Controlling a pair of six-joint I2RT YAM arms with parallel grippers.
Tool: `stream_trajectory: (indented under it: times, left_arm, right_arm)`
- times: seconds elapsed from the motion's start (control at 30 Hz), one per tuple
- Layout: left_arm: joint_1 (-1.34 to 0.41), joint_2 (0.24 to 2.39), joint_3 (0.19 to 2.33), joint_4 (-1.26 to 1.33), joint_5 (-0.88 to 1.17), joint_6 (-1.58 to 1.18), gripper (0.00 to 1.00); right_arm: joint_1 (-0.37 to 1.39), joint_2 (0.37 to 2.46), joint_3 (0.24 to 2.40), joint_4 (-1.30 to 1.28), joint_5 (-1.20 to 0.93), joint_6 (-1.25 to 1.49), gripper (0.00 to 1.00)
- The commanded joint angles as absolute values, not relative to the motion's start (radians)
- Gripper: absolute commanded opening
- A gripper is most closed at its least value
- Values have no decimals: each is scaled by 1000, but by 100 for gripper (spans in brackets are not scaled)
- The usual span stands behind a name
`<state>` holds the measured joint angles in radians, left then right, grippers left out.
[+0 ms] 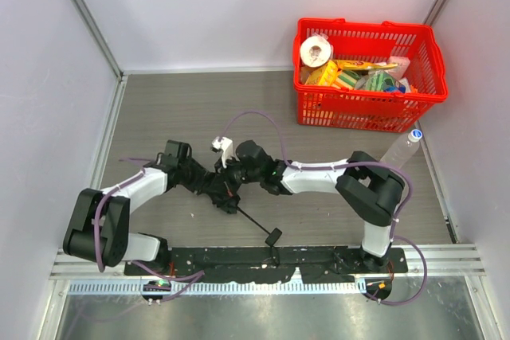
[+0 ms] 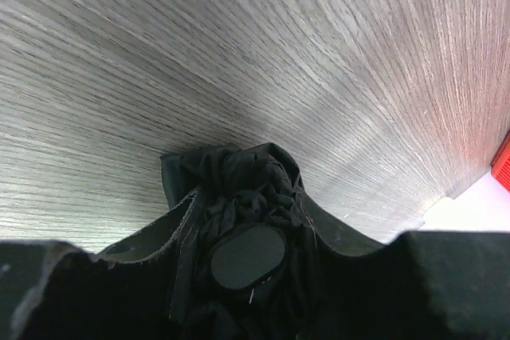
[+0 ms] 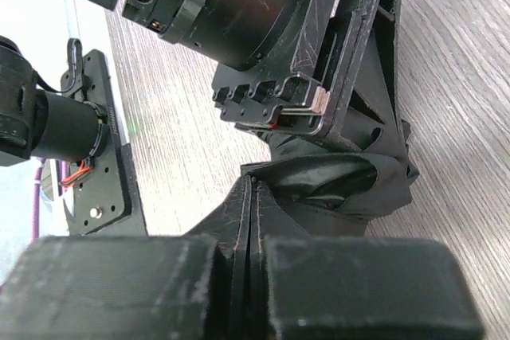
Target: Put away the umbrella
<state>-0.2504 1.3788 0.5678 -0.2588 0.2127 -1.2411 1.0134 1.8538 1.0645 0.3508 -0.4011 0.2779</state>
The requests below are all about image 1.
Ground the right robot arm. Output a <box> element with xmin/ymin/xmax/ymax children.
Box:
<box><xmin>217</xmin><ymin>140</ymin><xmax>404</xmax><ymax>271</ymax></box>

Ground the yellow green sponge pack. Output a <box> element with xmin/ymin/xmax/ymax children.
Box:
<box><xmin>304</xmin><ymin>60</ymin><xmax>362</xmax><ymax>90</ymax></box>

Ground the yellow snack package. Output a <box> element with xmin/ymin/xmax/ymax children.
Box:
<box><xmin>333</xmin><ymin>60</ymin><xmax>398</xmax><ymax>71</ymax></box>

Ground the white box in basket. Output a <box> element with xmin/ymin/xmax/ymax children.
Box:
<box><xmin>387</xmin><ymin>56</ymin><xmax>410</xmax><ymax>79</ymax></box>

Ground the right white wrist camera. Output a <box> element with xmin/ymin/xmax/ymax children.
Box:
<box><xmin>211</xmin><ymin>136</ymin><xmax>234</xmax><ymax>168</ymax></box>

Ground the aluminium frame rail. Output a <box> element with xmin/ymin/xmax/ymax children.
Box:
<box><xmin>39</xmin><ymin>242</ymin><xmax>487</xmax><ymax>340</ymax></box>

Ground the black folding umbrella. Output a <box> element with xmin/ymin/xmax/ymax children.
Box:
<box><xmin>195</xmin><ymin>166</ymin><xmax>282</xmax><ymax>267</ymax></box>

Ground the green striped package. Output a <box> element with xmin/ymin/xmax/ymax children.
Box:
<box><xmin>364</xmin><ymin>70</ymin><xmax>398</xmax><ymax>92</ymax></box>

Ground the clear plastic water bottle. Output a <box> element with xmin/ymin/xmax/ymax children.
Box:
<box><xmin>379</xmin><ymin>129</ymin><xmax>423</xmax><ymax>169</ymax></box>

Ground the red plastic shopping basket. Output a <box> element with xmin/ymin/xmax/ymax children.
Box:
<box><xmin>292</xmin><ymin>18</ymin><xmax>449</xmax><ymax>132</ymax></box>

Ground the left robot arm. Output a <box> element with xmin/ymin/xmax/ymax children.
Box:
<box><xmin>62</xmin><ymin>140</ymin><xmax>210</xmax><ymax>272</ymax></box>

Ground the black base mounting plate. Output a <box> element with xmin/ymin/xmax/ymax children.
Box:
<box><xmin>124</xmin><ymin>246</ymin><xmax>409</xmax><ymax>284</ymax></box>

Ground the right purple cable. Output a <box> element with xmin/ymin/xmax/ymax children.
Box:
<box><xmin>221</xmin><ymin>111</ymin><xmax>430</xmax><ymax>307</ymax></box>

